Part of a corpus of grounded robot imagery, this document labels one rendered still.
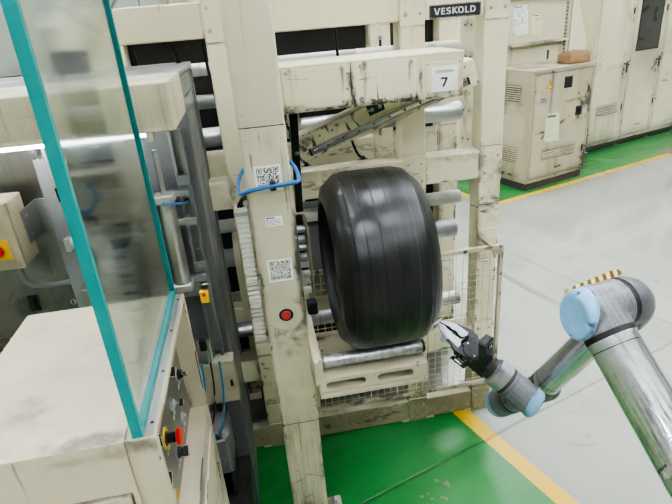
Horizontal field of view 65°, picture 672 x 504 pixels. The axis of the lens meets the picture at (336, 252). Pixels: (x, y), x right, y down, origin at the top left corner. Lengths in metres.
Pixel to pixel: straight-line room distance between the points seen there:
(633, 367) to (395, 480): 1.51
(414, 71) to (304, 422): 1.25
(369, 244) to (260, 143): 0.41
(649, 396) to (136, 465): 1.03
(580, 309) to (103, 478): 1.03
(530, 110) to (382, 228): 4.57
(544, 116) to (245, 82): 4.88
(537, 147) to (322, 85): 4.55
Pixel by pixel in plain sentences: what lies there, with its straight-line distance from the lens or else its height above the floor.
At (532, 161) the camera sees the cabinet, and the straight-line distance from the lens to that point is 6.12.
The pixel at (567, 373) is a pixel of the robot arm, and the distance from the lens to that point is 1.72.
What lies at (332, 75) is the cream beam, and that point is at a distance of 1.76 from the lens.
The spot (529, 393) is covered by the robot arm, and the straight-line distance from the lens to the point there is 1.70.
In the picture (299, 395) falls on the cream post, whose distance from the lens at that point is 1.89.
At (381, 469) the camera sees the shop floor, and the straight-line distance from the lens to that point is 2.64.
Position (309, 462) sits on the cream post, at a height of 0.43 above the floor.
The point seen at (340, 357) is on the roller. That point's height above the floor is 0.92.
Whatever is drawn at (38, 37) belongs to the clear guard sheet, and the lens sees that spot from 0.87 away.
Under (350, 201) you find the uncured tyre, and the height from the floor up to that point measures 1.43.
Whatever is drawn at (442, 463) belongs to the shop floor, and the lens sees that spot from 2.68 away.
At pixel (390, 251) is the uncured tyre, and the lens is 1.47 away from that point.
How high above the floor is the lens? 1.92
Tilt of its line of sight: 24 degrees down
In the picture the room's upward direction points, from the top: 5 degrees counter-clockwise
